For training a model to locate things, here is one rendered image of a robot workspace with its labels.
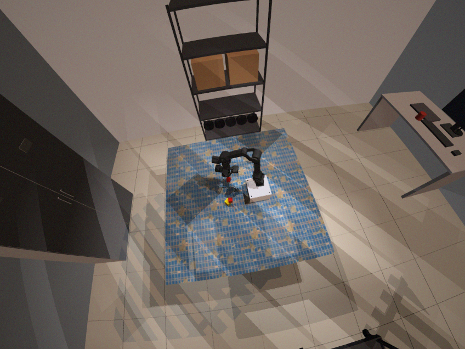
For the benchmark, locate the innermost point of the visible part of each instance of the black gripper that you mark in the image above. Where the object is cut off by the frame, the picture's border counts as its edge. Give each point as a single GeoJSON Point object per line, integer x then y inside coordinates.
{"type": "Point", "coordinates": [234, 169]}

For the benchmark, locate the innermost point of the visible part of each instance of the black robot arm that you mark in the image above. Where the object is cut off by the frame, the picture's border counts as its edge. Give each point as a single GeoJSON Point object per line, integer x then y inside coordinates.
{"type": "Point", "coordinates": [226, 156]}

